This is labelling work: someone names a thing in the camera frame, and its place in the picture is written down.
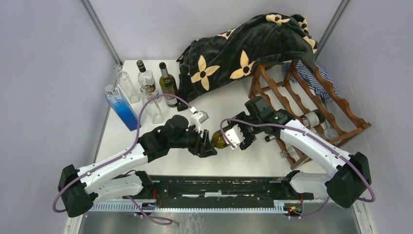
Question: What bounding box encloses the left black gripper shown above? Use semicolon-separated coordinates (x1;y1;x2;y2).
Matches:
169;123;217;157

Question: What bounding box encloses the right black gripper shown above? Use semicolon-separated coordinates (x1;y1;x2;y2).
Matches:
227;112;263;150

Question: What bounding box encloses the dark wine bottle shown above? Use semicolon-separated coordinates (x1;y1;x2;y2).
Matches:
211;130;229;149
263;109;326;143

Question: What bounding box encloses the dark wine bottle front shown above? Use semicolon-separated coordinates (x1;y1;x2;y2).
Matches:
263;109;326;143

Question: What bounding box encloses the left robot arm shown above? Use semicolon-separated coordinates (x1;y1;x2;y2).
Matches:
57;115;217;217

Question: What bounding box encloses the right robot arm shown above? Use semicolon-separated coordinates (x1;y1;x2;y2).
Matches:
220;97;375;208

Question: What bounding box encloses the wooden wine rack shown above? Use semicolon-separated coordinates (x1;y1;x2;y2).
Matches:
248;59;372;171

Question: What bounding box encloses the green wine bottle back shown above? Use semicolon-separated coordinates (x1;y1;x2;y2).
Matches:
159;62;178;107

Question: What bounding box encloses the clear bottle black cap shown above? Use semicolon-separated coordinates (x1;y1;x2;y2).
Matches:
136;60;159;100

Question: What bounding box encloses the tall clear glass bottle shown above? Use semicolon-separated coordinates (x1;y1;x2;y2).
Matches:
113;64;140;103

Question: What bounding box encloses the blue liquid square bottle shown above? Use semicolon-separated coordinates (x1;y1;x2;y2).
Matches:
105;85;141;131

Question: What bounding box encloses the black floral blanket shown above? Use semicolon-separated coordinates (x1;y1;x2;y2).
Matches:
177;13;318;102

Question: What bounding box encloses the blue striped cloth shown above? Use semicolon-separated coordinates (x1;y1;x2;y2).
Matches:
282;61;338;102

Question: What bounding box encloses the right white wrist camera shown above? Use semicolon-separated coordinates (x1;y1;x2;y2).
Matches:
224;124;245;149

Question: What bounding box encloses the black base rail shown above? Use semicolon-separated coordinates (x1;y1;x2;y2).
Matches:
133;175;314;209

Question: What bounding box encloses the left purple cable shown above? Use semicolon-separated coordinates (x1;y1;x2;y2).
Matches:
52;94;197;226

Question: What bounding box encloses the white slotted cable duct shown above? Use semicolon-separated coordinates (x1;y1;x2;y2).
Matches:
89;200;288;215

